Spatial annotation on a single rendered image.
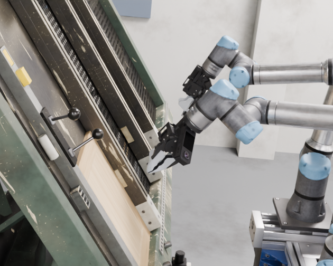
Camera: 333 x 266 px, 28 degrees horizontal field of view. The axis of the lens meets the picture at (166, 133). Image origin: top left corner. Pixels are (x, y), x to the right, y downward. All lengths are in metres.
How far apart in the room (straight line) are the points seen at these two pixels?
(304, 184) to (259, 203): 2.38
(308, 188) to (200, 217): 2.14
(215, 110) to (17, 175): 0.58
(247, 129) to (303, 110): 0.19
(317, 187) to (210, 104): 0.78
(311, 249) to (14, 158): 1.26
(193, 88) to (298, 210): 0.62
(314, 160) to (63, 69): 0.99
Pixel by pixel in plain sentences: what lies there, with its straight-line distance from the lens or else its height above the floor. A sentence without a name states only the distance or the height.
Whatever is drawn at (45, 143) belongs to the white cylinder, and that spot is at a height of 1.44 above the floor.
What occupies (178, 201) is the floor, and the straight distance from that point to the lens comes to 4.76.
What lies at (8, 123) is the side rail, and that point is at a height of 1.58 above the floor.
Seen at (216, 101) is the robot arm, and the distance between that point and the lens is 1.89.
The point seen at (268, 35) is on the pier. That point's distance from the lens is 5.28.
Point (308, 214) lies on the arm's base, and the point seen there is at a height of 1.07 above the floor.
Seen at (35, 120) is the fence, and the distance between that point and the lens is 2.02.
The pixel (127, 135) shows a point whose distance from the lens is 2.94.
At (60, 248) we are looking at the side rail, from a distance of 1.91.
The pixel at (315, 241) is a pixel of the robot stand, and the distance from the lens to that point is 2.64.
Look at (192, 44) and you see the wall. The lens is 5.43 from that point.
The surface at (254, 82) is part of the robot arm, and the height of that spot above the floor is 1.53.
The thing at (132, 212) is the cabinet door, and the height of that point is 1.01.
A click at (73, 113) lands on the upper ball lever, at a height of 1.55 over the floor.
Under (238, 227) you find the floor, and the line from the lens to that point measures 4.55.
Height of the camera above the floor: 2.26
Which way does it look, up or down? 23 degrees down
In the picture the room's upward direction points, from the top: 6 degrees clockwise
